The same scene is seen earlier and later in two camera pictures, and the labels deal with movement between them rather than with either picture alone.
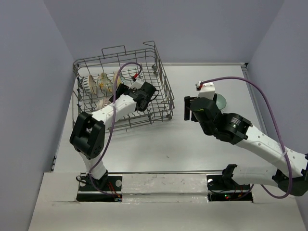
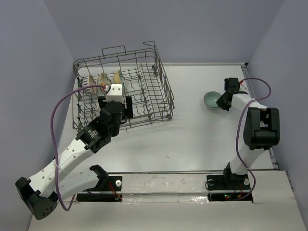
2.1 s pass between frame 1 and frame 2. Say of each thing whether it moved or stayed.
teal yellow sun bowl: stayed
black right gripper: moved
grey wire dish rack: stayed
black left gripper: moved
